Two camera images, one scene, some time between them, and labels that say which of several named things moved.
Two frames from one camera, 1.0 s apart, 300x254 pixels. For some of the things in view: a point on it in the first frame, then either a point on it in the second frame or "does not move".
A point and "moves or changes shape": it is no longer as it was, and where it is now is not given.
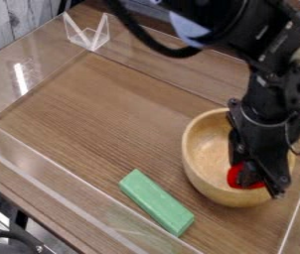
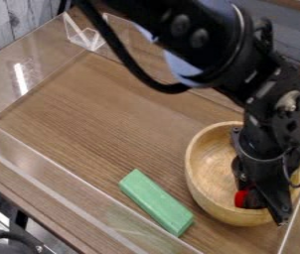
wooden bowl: [207, 141] moves or changes shape
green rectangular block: [156, 202] does not move
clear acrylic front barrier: [32, 196] does not move
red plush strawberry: [232, 178] moves or changes shape
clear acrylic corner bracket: [87, 38] does not move
